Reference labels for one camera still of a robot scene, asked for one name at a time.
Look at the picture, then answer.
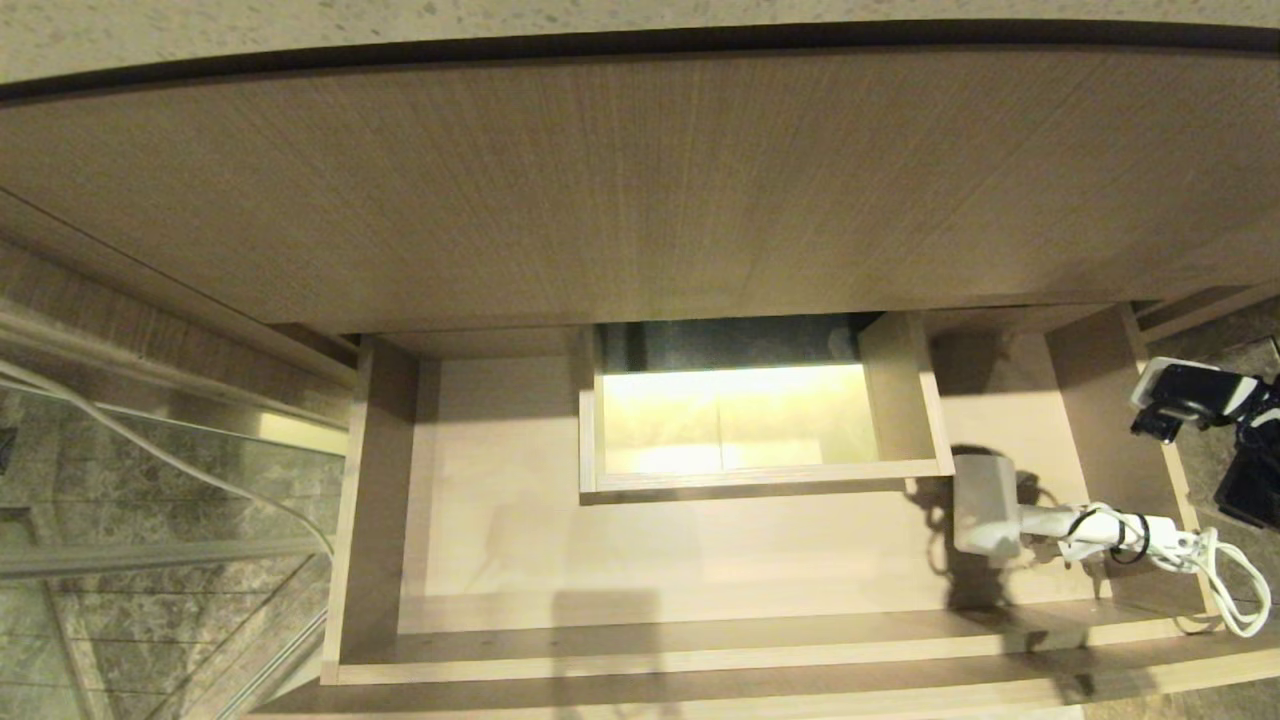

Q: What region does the black elastic band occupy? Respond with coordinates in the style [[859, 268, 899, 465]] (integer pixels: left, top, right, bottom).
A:
[[1065, 508, 1153, 567]]

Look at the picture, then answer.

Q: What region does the white hair dryer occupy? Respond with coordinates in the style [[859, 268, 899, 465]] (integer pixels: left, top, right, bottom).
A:
[[952, 455, 1203, 573]]

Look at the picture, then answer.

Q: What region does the light wooden drawer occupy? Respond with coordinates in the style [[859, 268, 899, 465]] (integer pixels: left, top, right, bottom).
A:
[[245, 300, 1280, 720]]

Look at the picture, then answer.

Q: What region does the light wooden vanity cabinet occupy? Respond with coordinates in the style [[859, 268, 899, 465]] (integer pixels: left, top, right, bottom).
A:
[[0, 48, 1280, 393]]

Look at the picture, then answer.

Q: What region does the speckled stone countertop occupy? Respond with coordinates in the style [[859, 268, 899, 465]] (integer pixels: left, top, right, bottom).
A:
[[0, 0, 1280, 103]]

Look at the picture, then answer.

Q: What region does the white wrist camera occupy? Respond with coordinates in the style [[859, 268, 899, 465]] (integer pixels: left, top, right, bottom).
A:
[[1130, 357, 1261, 423]]

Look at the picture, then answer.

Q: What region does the thin white cable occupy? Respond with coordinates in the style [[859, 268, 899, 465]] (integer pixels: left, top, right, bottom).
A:
[[0, 358, 337, 563]]

